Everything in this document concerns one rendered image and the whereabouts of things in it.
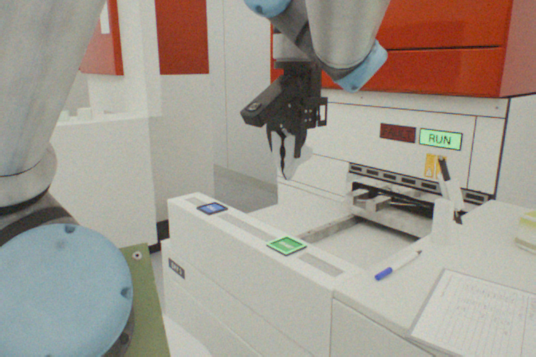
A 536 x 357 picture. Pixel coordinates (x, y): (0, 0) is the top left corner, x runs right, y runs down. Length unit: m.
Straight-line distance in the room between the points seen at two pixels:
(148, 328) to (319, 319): 0.27
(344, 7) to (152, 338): 0.48
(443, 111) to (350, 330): 0.70
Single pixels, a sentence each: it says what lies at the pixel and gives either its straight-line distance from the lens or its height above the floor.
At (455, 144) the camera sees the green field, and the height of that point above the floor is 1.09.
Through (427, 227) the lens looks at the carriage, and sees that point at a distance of 1.13.
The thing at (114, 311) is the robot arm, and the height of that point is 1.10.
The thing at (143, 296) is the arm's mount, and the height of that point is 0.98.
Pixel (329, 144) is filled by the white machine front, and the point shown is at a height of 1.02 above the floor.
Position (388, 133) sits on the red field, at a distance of 1.25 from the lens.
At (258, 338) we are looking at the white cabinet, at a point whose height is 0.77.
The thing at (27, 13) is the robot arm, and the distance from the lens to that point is 0.29.
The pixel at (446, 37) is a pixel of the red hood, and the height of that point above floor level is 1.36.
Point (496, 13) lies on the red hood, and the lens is 1.07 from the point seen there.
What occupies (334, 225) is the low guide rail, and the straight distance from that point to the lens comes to 1.16.
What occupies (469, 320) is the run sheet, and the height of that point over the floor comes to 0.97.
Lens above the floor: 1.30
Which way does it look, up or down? 14 degrees down
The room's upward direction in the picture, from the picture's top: straight up
